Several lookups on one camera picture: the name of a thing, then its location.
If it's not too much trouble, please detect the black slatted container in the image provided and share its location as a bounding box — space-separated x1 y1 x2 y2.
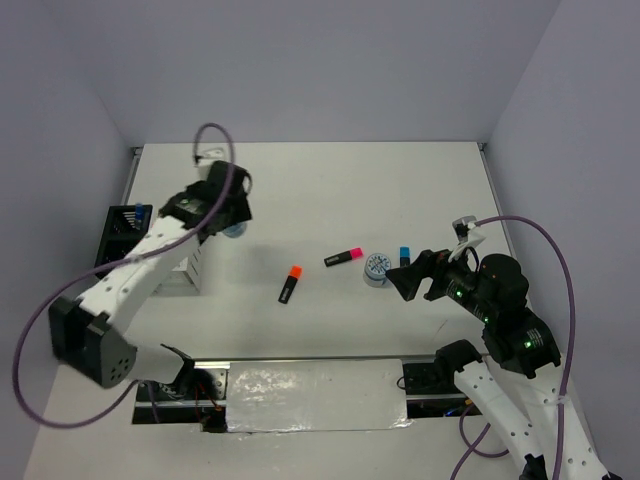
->
95 204 153 267

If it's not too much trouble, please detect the purple cable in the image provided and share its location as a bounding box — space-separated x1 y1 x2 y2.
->
449 215 576 480
12 123 236 430

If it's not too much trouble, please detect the pink highlighter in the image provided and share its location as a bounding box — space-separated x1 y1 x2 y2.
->
324 247 363 267

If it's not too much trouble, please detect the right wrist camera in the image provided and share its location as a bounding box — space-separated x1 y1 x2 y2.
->
448 216 486 263

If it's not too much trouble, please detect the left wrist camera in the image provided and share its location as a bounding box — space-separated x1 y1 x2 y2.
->
195 147 227 166

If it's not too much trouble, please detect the orange highlighter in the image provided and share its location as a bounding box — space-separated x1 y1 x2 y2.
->
278 265 303 304

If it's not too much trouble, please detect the white slatted container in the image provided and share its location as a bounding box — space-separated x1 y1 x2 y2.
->
155 246 204 297

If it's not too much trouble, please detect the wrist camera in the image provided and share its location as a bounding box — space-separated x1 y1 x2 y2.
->
448 216 486 263
195 147 227 166

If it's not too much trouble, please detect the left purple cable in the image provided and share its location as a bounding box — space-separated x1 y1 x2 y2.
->
12 123 236 430

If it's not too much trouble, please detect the blue item in black container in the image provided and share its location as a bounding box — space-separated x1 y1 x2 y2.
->
134 203 145 230

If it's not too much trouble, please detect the blue highlighter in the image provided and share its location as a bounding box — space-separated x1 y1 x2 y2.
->
399 246 411 267

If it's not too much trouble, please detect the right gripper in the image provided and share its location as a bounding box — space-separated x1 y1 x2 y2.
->
384 238 494 319

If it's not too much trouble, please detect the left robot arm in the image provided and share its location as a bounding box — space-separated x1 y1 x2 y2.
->
48 160 252 399

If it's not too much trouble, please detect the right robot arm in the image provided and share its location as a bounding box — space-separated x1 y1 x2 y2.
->
386 250 615 479

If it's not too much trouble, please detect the blue patterned round tin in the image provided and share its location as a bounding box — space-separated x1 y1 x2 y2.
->
222 222 247 239

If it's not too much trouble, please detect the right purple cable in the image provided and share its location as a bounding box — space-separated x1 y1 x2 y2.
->
449 215 576 480

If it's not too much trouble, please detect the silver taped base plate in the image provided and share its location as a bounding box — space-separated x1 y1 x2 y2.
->
226 359 410 433

